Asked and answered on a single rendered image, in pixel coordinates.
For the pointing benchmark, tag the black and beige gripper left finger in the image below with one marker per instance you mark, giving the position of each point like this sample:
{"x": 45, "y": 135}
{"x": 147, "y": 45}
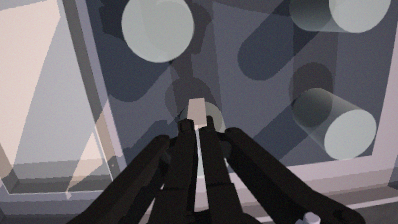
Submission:
{"x": 127, "y": 198}

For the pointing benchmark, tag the clear glass cylinder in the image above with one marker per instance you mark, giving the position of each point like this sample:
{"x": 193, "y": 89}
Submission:
{"x": 157, "y": 30}
{"x": 213, "y": 111}
{"x": 339, "y": 127}
{"x": 350, "y": 16}

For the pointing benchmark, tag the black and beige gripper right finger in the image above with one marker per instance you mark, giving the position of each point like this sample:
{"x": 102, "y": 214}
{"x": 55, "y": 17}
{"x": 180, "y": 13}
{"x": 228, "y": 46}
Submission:
{"x": 283, "y": 195}

